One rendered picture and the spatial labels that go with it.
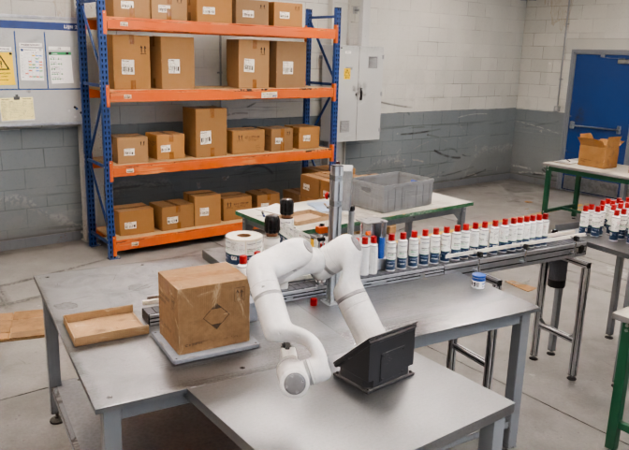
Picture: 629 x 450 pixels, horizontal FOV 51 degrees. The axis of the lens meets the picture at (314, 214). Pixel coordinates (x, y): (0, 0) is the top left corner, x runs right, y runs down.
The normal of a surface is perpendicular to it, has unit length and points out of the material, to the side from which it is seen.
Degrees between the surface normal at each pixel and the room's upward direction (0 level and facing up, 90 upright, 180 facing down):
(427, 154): 90
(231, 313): 90
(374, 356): 90
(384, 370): 90
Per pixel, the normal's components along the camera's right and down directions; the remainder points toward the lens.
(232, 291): 0.51, 0.22
